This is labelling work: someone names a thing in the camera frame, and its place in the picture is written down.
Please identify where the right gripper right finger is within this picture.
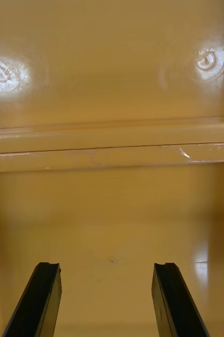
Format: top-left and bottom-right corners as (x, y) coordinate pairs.
(151, 262), (210, 337)

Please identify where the yellow-orange plastic bin with handwriting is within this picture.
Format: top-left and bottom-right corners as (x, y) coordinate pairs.
(0, 142), (224, 337)

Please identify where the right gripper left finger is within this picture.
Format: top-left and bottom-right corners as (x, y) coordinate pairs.
(2, 262), (62, 337)

